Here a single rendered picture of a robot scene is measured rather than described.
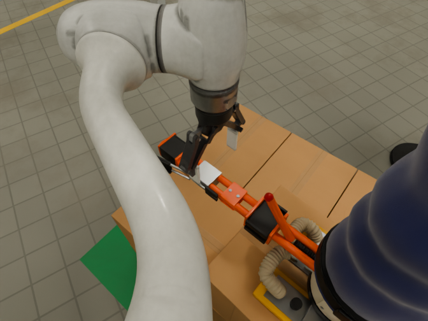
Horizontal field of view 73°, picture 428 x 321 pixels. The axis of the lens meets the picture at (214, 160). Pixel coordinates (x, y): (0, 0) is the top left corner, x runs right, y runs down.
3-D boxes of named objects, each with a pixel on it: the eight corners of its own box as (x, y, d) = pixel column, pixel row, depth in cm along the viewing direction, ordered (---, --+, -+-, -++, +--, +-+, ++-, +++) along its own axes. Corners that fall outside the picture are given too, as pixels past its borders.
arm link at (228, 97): (250, 73, 51) (247, 99, 56) (212, 52, 55) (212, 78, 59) (215, 100, 47) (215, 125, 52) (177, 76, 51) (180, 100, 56)
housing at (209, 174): (222, 179, 89) (223, 171, 85) (207, 194, 86) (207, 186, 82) (206, 167, 91) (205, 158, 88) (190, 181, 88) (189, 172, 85)
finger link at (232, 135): (227, 127, 71) (228, 125, 71) (226, 144, 76) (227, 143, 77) (236, 133, 69) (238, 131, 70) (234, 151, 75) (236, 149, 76)
